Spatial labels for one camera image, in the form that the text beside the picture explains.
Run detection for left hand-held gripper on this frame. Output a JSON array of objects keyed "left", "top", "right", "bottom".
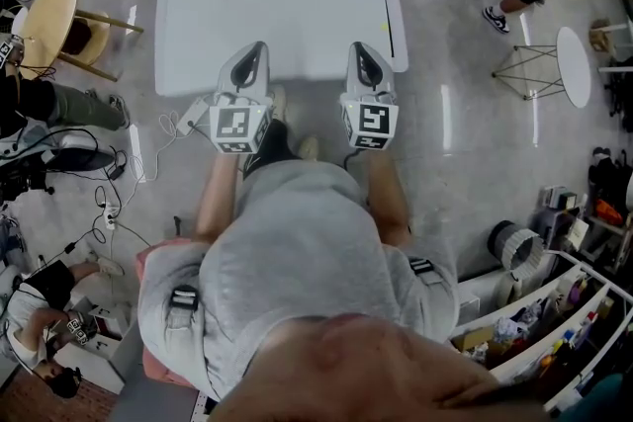
[{"left": 209, "top": 42, "right": 276, "bottom": 156}]

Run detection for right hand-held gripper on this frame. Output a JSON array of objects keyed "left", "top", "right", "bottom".
[{"left": 339, "top": 42, "right": 401, "bottom": 151}]

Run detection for person's right forearm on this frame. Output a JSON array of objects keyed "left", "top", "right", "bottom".
[{"left": 362, "top": 146, "right": 414, "bottom": 247}]

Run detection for person's left forearm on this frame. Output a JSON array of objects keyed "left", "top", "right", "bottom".
[{"left": 194, "top": 151, "right": 244, "bottom": 244}]

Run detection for white power adapter box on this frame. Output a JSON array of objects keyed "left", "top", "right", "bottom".
[{"left": 174, "top": 95, "right": 215, "bottom": 137}]

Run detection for person's left beige shoe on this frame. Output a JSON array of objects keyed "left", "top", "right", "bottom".
[{"left": 269, "top": 85, "right": 289, "bottom": 123}]

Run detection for person's beige shoe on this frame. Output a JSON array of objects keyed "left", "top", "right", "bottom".
[
  {"left": 269, "top": 85, "right": 289, "bottom": 123},
  {"left": 297, "top": 135, "right": 321, "bottom": 161}
]

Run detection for person's black shorts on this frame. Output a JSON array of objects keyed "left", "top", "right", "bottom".
[{"left": 243, "top": 118, "right": 304, "bottom": 175}]

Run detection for person's right beige shoe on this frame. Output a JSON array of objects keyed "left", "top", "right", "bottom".
[{"left": 297, "top": 135, "right": 321, "bottom": 161}]

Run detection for black harness buckle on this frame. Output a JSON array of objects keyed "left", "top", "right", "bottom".
[
  {"left": 408, "top": 256, "right": 436, "bottom": 277},
  {"left": 171, "top": 284, "right": 201, "bottom": 313}
]

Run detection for round white side table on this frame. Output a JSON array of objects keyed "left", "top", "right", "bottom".
[{"left": 491, "top": 25, "right": 593, "bottom": 111}]

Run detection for round wooden side table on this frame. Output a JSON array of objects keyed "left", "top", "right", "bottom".
[{"left": 18, "top": 0, "right": 145, "bottom": 83}]

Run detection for white power strip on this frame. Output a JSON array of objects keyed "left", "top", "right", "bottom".
[{"left": 101, "top": 201, "right": 121, "bottom": 232}]

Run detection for person's grey shirt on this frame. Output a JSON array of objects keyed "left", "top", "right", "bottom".
[{"left": 136, "top": 159, "right": 461, "bottom": 404}]

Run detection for black office chair base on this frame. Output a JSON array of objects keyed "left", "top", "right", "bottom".
[{"left": 0, "top": 127, "right": 116, "bottom": 202}]

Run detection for person's face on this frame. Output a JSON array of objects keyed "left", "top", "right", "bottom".
[{"left": 206, "top": 312, "right": 506, "bottom": 422}]

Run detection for white storage shelf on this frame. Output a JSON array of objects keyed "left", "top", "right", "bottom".
[{"left": 448, "top": 248, "right": 633, "bottom": 414}]

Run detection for white cable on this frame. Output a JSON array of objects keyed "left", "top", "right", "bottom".
[{"left": 109, "top": 111, "right": 185, "bottom": 249}]

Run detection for grey ribbed duct tube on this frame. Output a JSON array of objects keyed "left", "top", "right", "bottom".
[{"left": 486, "top": 219, "right": 546, "bottom": 274}]

